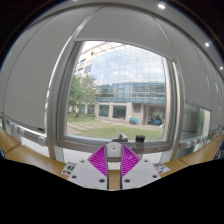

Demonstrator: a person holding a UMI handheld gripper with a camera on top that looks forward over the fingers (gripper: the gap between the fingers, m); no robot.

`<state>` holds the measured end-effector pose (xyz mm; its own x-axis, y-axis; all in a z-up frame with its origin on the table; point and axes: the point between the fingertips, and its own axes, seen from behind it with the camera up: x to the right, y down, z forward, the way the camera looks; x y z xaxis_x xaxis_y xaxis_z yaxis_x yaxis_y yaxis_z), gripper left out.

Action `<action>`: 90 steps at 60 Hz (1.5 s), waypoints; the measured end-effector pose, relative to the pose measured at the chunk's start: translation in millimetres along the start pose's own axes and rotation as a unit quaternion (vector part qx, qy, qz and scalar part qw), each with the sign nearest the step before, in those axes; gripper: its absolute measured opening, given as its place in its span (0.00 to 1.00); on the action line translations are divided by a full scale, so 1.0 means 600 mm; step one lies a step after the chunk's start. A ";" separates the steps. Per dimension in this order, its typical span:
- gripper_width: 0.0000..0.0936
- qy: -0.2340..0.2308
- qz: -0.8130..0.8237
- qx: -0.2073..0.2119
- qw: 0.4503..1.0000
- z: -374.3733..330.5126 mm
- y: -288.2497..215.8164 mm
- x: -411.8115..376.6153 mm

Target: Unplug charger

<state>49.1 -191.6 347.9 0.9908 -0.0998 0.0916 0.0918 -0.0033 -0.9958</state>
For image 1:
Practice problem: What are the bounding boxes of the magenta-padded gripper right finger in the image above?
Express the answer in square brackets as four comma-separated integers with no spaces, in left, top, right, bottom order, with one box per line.
[120,144,162,191]

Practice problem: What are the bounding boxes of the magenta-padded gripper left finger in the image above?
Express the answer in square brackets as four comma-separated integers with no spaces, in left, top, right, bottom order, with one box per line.
[67,144,109,191]

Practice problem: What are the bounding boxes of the clear black-capped water bottle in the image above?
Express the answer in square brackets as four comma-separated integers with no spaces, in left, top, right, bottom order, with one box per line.
[132,134,147,160]

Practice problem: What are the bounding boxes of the wide white roller blind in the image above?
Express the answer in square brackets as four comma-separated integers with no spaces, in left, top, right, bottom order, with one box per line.
[1,6,104,134]

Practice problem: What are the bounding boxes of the narrow white roller blind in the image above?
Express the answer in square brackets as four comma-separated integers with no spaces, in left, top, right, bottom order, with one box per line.
[153,14,216,112]

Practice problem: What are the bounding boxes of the white roller blind over window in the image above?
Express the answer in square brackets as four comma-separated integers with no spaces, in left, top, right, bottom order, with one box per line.
[74,4,177,62]

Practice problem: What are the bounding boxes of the ceiling lights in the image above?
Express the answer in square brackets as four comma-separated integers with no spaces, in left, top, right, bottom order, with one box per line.
[156,2,224,72]

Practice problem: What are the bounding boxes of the grey window handle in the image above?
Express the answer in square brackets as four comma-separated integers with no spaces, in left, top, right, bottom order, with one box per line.
[111,132,129,143]

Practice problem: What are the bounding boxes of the grey window frame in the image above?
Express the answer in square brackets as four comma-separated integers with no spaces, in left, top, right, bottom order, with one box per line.
[45,34,188,162]

